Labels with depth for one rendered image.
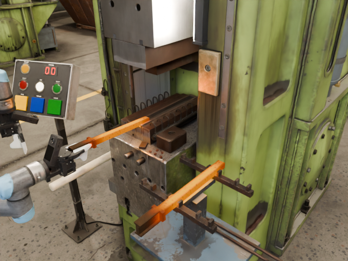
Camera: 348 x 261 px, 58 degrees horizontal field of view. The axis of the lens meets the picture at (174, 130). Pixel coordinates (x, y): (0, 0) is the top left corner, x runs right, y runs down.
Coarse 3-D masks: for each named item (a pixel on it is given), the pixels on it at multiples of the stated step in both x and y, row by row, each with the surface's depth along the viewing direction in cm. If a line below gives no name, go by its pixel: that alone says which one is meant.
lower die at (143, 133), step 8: (176, 96) 174; (184, 96) 174; (160, 104) 165; (168, 104) 165; (184, 104) 164; (192, 104) 164; (136, 112) 159; (144, 112) 157; (152, 112) 155; (168, 112) 156; (176, 112) 156; (184, 112) 158; (128, 120) 150; (152, 120) 148; (176, 120) 154; (136, 128) 148; (144, 128) 143; (152, 128) 142; (160, 128) 147; (136, 136) 150; (144, 136) 146
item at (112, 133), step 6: (138, 120) 145; (144, 120) 146; (120, 126) 139; (126, 126) 139; (132, 126) 141; (138, 126) 144; (108, 132) 134; (114, 132) 134; (120, 132) 136; (90, 138) 127; (96, 138) 128; (102, 138) 129; (108, 138) 132; (78, 144) 123; (84, 144) 124; (96, 144) 128; (72, 150) 121
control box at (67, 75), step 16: (16, 64) 166; (32, 64) 164; (48, 64) 161; (64, 64) 159; (16, 80) 166; (32, 80) 163; (48, 80) 161; (64, 80) 159; (32, 96) 163; (48, 96) 161; (64, 96) 159; (32, 112) 163; (64, 112) 159
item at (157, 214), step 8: (208, 168) 113; (216, 168) 113; (200, 176) 109; (208, 176) 110; (192, 184) 106; (200, 184) 107; (176, 192) 102; (184, 192) 102; (192, 192) 105; (168, 200) 99; (176, 200) 99; (152, 208) 95; (160, 208) 95; (168, 208) 97; (144, 216) 92; (152, 216) 92; (160, 216) 95; (136, 224) 89; (144, 224) 91; (152, 224) 94; (136, 232) 91; (144, 232) 92
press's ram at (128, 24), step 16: (112, 0) 125; (128, 0) 119; (144, 0) 114; (160, 0) 115; (176, 0) 121; (192, 0) 128; (112, 16) 129; (128, 16) 122; (144, 16) 117; (160, 16) 117; (176, 16) 124; (192, 16) 131; (112, 32) 132; (128, 32) 126; (144, 32) 120; (160, 32) 120; (176, 32) 127; (192, 32) 134
